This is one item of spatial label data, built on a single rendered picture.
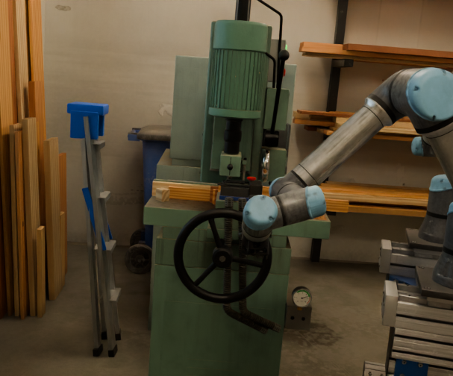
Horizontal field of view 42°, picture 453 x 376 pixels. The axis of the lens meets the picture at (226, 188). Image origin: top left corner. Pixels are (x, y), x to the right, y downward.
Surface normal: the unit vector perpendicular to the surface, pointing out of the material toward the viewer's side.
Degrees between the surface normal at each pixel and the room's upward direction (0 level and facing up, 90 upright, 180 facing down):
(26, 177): 90
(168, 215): 90
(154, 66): 90
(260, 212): 59
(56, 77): 90
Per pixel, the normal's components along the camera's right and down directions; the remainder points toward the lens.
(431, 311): -0.23, 0.16
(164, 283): -0.02, 0.18
